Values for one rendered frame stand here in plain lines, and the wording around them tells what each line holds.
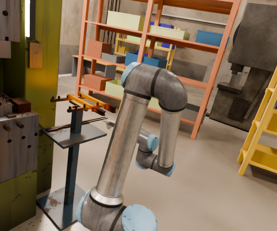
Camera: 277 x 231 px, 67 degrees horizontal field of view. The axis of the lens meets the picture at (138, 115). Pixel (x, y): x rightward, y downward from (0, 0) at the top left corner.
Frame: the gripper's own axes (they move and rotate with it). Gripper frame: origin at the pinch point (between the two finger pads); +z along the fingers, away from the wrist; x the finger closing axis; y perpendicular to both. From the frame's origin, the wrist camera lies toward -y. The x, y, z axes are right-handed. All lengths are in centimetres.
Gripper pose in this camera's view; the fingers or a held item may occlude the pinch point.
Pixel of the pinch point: (110, 117)
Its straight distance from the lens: 137.6
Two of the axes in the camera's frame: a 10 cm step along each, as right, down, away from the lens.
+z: -7.6, -3.6, 5.4
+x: 6.2, -1.6, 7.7
